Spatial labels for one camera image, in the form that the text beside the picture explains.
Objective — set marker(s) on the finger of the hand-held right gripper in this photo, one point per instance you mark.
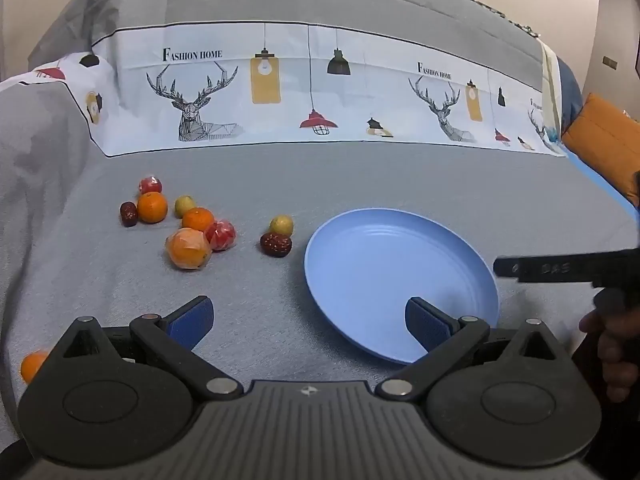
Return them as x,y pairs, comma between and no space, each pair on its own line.
545,269

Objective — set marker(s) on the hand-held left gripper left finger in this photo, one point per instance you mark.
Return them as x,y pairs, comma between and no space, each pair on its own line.
192,321

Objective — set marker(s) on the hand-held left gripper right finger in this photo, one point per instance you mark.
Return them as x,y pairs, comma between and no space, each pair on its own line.
425,324

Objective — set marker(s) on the plastic-wrapped orange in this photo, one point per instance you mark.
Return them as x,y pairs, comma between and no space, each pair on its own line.
188,248

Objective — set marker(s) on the blue plate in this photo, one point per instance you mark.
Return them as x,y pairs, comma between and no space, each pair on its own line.
380,265

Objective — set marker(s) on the red apple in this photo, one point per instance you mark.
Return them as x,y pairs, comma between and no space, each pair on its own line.
220,235
150,185

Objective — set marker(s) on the dark red jujube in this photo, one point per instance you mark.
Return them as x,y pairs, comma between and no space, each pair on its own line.
275,244
128,214

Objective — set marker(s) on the yellow-green small fruit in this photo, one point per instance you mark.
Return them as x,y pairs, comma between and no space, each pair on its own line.
184,206
281,224

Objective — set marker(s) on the person's right hand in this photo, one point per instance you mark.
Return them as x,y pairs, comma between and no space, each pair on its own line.
616,360

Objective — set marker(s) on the light blue sheet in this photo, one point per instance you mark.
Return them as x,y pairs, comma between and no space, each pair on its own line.
600,181

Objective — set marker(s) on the orange pillow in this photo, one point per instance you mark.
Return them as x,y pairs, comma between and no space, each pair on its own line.
602,145

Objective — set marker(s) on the blue pillow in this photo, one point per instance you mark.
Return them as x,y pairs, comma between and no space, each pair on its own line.
570,92

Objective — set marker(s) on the grey printed bed sheet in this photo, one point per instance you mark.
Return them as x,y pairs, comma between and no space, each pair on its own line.
300,175

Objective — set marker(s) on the wall switch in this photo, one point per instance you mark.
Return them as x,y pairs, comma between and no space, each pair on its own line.
609,62

